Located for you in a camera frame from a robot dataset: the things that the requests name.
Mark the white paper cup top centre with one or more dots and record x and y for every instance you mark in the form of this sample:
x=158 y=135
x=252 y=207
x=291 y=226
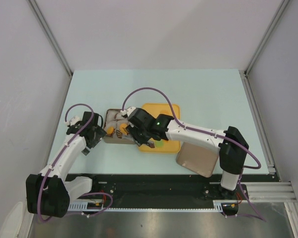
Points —
x=114 y=115

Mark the green cookie front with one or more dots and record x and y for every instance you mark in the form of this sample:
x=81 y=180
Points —
x=159 y=144

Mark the rose gold tin lid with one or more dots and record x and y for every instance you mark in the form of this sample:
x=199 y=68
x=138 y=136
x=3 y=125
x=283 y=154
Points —
x=197 y=159

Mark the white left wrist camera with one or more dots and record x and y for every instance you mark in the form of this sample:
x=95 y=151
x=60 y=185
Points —
x=73 y=121

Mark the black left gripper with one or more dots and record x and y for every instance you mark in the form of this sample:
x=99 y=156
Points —
x=99 y=134

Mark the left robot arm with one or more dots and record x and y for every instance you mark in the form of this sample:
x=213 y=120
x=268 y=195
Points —
x=48 y=193

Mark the orange cookie top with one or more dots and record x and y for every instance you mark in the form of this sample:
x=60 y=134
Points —
x=110 y=130

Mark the metal tongs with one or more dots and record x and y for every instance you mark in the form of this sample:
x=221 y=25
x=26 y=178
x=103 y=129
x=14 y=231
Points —
x=121 y=135

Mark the orange cookie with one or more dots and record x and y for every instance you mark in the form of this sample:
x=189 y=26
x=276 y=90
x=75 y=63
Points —
x=122 y=127
x=110 y=130

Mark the rose gold cookie tin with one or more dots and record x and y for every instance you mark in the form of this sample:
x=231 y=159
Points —
x=113 y=139

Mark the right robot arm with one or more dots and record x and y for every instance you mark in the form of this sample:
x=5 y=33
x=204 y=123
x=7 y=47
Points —
x=229 y=145

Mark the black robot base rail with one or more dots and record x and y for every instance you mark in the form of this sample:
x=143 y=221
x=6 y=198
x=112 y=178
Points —
x=160 y=191

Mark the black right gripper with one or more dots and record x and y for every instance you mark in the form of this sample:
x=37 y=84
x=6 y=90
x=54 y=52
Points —
x=132 y=129

